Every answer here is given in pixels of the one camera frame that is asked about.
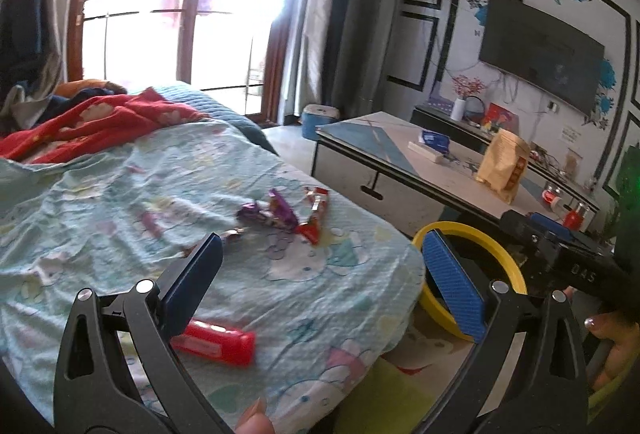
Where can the red bottle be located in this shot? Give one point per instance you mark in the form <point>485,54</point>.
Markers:
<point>575,216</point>

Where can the blue bucket with white lid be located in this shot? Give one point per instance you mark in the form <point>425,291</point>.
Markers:
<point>320,119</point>

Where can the red rectangular packet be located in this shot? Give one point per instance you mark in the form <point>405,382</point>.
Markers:
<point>215,341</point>

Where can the white coffee table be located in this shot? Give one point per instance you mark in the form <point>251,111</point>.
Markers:
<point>400,164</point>

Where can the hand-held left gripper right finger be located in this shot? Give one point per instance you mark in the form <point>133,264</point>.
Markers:
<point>452,284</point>

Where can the pile of clothes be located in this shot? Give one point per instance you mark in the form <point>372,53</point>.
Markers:
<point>30,106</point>

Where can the red silver snack wrapper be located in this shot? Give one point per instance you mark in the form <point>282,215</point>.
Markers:
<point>314,209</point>

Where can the red lid glass jar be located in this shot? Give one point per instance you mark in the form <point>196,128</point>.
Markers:
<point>551,196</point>

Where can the red floral blanket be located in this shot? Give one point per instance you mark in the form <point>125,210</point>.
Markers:
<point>100,119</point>

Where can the teal quilted bed cover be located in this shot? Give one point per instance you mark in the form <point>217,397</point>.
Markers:
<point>215,109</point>

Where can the dark television cabinet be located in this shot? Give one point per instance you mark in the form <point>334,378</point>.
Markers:
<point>550,164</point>

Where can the person's left hand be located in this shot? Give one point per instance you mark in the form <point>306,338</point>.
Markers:
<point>254,419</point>

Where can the wall mounted television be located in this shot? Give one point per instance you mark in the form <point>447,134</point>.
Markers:
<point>540,51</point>

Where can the white long box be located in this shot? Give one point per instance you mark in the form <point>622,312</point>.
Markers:
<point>425,152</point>

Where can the dark teapot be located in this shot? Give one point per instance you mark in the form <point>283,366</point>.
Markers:
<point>475,113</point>

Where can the white vase with red flowers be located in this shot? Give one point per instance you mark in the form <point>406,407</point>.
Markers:
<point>457,109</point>

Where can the brown paper bag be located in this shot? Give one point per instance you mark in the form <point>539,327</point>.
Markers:
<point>502,164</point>

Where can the blue tissue pack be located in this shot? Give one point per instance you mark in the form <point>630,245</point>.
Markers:
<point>436,140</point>

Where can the purple yellow snack wrapper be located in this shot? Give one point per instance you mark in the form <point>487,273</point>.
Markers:
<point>282,211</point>

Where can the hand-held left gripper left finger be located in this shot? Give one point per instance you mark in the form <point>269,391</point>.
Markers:
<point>195,284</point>

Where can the wooden frame window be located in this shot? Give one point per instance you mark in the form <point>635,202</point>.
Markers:
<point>175,4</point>

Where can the person's right forearm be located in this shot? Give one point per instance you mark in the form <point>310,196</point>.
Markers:
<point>607,401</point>

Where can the dark purple wrapper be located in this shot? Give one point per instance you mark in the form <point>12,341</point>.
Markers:
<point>252,213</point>

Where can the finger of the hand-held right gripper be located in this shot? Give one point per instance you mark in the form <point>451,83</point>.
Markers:
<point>552,225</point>
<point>520,226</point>

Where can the grey standing air conditioner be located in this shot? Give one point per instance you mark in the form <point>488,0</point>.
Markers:
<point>375,39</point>

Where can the small silver wrapper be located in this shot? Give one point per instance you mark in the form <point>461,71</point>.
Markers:
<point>232,234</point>

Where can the person's right hand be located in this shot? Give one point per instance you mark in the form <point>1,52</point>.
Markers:
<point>622,329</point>

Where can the cartoon print bed sheet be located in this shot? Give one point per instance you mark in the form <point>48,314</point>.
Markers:
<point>125,214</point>

